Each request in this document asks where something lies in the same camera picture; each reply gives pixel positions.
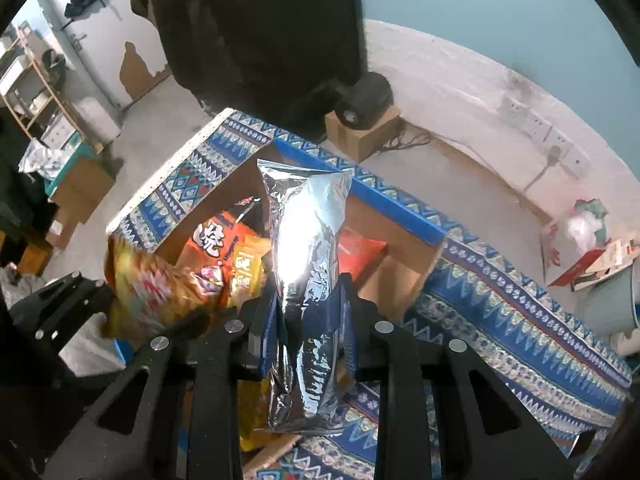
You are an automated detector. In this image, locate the orange black snack bag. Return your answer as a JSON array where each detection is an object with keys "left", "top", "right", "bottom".
[{"left": 177, "top": 196, "right": 271, "bottom": 308}]

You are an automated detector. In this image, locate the red-orange snack bag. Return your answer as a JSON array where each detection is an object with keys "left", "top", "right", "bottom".
[{"left": 337, "top": 226, "right": 388, "bottom": 286}]

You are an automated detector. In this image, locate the orange spicy chips bag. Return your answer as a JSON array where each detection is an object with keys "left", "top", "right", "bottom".
[{"left": 102, "top": 235, "right": 224, "bottom": 347}]

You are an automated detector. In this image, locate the silver foil snack bag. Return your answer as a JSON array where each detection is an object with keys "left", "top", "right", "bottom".
[{"left": 257, "top": 159, "right": 352, "bottom": 436}]

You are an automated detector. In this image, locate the brown floor cardboard box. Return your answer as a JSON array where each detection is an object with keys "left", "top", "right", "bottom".
[{"left": 46, "top": 156, "right": 115, "bottom": 250}]

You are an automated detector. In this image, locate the blue patterned tablecloth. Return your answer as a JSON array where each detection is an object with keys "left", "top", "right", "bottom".
[{"left": 108, "top": 108, "right": 631, "bottom": 476}]

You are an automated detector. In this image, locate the wooden shelf rack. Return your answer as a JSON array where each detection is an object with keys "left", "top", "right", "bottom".
[{"left": 1, "top": 22, "right": 104, "bottom": 154}]

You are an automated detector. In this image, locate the black round speaker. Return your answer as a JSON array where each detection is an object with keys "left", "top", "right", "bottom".
[{"left": 335, "top": 72, "right": 393, "bottom": 130}]

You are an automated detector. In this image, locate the white red small carton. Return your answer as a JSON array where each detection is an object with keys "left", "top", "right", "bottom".
[{"left": 570, "top": 230, "right": 640, "bottom": 292}]

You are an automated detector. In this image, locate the grey-blue trash bin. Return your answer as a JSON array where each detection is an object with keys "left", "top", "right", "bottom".
[{"left": 582, "top": 264, "right": 639, "bottom": 336}]

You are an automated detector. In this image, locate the grey power cable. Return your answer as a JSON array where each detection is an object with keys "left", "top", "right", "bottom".
[{"left": 522, "top": 145, "right": 564, "bottom": 196}]

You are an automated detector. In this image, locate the white wall socket strip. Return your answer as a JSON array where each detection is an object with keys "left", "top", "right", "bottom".
[{"left": 498, "top": 96, "right": 590, "bottom": 179}]

